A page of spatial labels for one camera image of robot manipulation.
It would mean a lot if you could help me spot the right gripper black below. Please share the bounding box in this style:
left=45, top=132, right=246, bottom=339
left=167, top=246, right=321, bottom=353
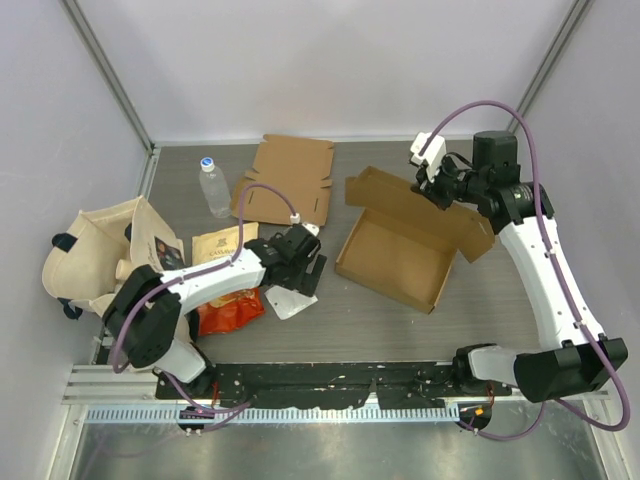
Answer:
left=413, top=154, right=488, bottom=211

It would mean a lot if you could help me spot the small clear plastic bag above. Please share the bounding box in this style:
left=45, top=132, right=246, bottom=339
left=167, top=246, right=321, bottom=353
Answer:
left=265, top=286, right=318, bottom=320

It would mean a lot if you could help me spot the large brown cardboard box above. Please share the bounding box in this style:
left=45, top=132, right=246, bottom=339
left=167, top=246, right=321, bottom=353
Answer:
left=335, top=166, right=495, bottom=314

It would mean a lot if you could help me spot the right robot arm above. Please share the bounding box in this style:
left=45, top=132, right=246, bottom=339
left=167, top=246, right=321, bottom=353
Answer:
left=410, top=131, right=628, bottom=403

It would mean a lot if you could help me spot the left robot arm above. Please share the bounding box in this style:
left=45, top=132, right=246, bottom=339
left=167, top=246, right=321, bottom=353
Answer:
left=102, top=222, right=326, bottom=399

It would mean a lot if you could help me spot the small flat cardboard box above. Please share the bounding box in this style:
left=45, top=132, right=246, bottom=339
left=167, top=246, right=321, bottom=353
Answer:
left=231, top=134, right=334, bottom=226

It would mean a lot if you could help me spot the cassava chips bag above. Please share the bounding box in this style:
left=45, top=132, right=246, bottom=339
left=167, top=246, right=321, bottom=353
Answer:
left=192, top=226, right=265, bottom=336

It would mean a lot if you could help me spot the clear plastic water bottle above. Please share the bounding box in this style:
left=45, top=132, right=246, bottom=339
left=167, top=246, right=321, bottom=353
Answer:
left=199, top=157, right=231, bottom=218

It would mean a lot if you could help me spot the beige bottle in tote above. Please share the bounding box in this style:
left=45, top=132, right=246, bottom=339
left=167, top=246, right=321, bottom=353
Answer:
left=115, top=259, right=135, bottom=283

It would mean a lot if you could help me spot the beige canvas tote bag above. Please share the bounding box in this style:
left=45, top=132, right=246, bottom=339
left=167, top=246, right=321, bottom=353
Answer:
left=40, top=195, right=194, bottom=374

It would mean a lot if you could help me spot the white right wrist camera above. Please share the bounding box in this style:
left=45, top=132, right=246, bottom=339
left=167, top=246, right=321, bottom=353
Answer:
left=409, top=132, right=446, bottom=183

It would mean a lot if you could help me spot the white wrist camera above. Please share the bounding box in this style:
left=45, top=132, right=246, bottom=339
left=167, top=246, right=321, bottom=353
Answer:
left=290, top=213, right=320, bottom=236
left=409, top=132, right=446, bottom=183

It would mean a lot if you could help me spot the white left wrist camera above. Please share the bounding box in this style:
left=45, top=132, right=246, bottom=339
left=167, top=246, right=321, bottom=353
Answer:
left=290, top=213, right=320, bottom=236

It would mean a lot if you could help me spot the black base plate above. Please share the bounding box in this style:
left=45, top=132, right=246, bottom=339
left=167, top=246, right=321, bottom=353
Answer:
left=183, top=362, right=511, bottom=410

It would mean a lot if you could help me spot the slotted cable duct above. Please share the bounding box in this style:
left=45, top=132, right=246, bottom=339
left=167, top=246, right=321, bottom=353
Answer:
left=85, top=404, right=459, bottom=424

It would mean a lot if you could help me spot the right aluminium frame post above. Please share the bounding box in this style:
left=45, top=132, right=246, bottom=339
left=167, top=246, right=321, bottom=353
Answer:
left=517, top=0, right=595, bottom=117

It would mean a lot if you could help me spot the aluminium frame post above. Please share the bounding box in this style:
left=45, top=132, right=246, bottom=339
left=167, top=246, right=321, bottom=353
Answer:
left=517, top=0, right=595, bottom=117
left=60, top=0, right=158, bottom=197

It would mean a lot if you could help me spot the left aluminium frame post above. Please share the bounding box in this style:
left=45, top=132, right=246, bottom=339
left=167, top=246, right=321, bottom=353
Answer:
left=60, top=0, right=158, bottom=197

